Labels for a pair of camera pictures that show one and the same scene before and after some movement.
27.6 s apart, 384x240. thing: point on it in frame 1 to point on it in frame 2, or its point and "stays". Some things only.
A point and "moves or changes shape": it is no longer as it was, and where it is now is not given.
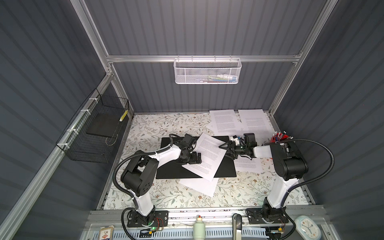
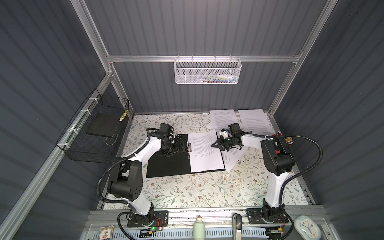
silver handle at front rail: (237, 226) stays
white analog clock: (307, 228) stays
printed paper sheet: (257, 121) stays
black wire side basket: (90, 136) stays
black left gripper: (194, 160) to (176, 149)
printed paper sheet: (244, 163) to (232, 157)
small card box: (106, 233) stays
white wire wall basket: (207, 69) stays
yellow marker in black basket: (124, 115) stays
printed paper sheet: (225, 123) stays
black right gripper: (230, 145) to (220, 144)
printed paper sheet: (212, 154) moves or changes shape
